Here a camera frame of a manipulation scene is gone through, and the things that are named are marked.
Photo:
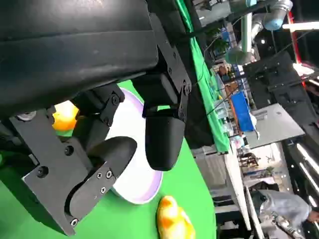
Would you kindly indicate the black machine frame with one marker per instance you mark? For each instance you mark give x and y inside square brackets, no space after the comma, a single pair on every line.
[281,79]

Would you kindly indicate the green table cloth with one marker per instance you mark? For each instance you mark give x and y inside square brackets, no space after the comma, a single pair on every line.
[192,174]

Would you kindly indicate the orange white toy bread roll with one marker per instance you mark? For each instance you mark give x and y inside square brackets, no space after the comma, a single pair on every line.
[64,119]
[174,219]

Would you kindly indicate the black curtain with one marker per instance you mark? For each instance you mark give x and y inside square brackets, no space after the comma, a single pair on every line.
[199,132]

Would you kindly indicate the person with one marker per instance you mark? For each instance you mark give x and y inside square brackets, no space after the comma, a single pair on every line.
[281,206]

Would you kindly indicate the grey desk panel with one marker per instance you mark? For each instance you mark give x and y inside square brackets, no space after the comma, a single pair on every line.
[276,127]

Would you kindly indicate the lilac plate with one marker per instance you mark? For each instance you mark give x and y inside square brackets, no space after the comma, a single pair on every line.
[139,179]

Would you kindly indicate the green backdrop cloth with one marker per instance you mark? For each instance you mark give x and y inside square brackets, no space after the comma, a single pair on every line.
[199,62]

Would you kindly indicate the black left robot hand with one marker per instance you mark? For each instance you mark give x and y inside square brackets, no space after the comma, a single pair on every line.
[74,49]

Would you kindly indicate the blue box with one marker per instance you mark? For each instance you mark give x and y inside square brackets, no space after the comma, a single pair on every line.
[243,112]

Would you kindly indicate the white board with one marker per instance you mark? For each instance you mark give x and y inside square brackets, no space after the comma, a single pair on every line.
[236,184]

